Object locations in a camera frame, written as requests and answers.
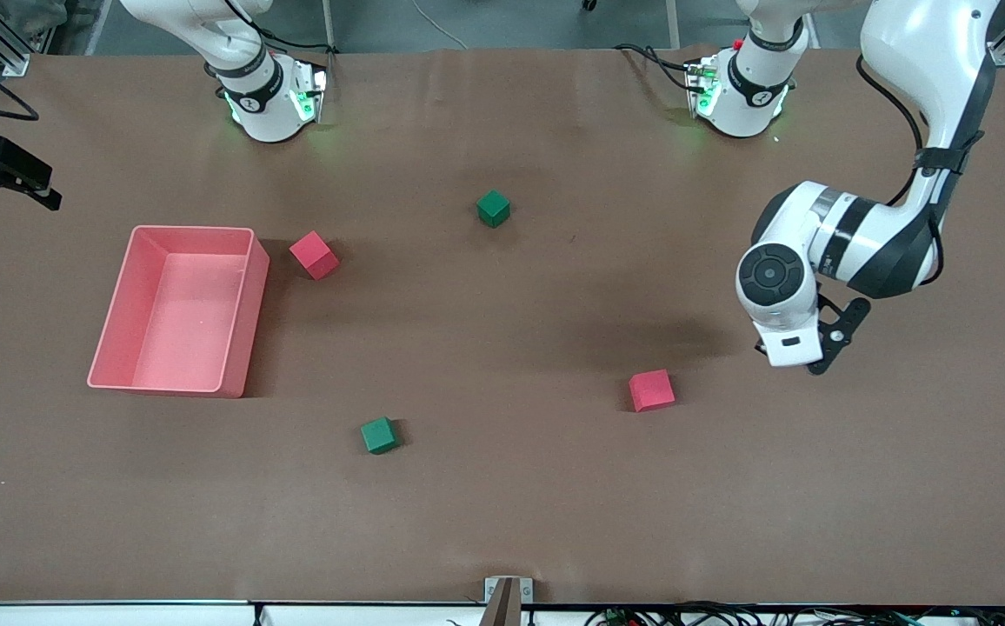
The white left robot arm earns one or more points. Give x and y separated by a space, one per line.
876 243

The grey crumpled cover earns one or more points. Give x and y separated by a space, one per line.
29 16

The pink plastic bin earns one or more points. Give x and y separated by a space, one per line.
172 339

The pink cube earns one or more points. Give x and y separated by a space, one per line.
652 391
316 258

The green cube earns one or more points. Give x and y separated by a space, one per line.
379 436
494 209

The brown table cover sheet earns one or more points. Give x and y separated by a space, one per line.
502 504

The metal bracket with pole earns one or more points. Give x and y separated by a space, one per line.
509 600

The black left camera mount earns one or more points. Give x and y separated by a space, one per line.
841 335

